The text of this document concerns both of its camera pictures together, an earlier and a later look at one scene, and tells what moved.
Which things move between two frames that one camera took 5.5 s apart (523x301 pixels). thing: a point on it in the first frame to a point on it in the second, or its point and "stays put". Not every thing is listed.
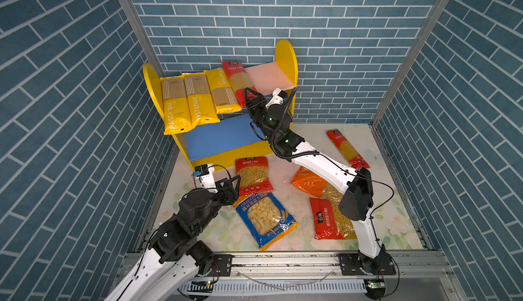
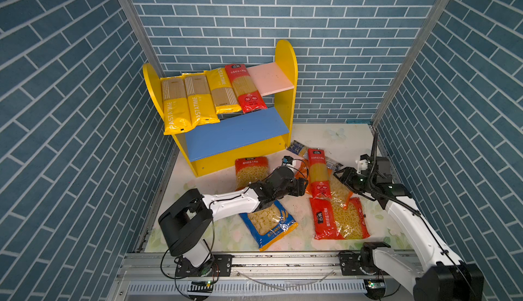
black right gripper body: [259, 113] to [355, 182]
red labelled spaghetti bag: [240, 80] stays put
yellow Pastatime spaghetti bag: [203, 108] stays put
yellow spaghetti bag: [225, 97] stays put
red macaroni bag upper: [255, 177] stays put
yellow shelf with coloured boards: [232, 138] stays put
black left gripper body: [225, 199] to [293, 187]
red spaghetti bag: [348, 152] to [320, 180]
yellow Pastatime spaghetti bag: [177, 116] stays put
